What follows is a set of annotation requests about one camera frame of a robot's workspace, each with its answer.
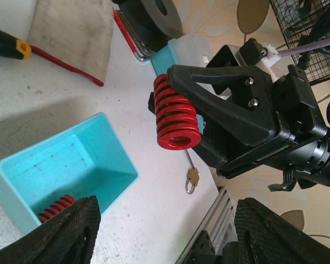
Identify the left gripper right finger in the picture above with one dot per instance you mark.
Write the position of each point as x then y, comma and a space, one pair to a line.
265, 237

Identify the teal spring tray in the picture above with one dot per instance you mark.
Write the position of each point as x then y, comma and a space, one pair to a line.
85, 160

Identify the clear teal toolbox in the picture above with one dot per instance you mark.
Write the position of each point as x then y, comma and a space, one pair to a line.
190, 50

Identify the long black screwdriver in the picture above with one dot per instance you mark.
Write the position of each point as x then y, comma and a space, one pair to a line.
14, 48

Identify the brass padlock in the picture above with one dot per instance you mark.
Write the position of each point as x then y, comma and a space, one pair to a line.
192, 176

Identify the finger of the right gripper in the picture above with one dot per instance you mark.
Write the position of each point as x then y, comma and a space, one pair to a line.
236, 98
151, 103

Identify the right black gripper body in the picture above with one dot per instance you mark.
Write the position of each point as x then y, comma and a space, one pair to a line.
300, 148

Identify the red spring in tray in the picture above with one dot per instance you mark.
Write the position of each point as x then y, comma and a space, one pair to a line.
55, 208

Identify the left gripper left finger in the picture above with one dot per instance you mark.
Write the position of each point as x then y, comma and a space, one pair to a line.
68, 237

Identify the wire basket right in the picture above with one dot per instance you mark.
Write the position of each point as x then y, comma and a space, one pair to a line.
302, 23

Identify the beige work glove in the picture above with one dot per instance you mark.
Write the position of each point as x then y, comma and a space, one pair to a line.
77, 32

